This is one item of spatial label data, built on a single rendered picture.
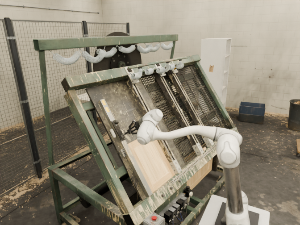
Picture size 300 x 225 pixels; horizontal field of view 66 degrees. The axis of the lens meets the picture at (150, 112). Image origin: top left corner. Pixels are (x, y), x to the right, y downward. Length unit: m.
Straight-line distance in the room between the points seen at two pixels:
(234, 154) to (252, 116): 4.91
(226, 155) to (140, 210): 0.90
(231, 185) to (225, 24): 5.94
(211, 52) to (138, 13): 3.34
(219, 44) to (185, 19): 2.07
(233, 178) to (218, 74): 4.42
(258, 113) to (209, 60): 1.80
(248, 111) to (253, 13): 2.58
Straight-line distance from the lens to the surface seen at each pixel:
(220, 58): 5.81
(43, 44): 2.32
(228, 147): 1.48
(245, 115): 6.36
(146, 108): 2.34
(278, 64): 7.09
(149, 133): 1.58
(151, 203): 2.10
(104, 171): 1.97
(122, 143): 2.06
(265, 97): 7.27
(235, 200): 1.75
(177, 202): 2.28
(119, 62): 2.90
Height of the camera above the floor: 2.24
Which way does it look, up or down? 19 degrees down
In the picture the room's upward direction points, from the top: 1 degrees counter-clockwise
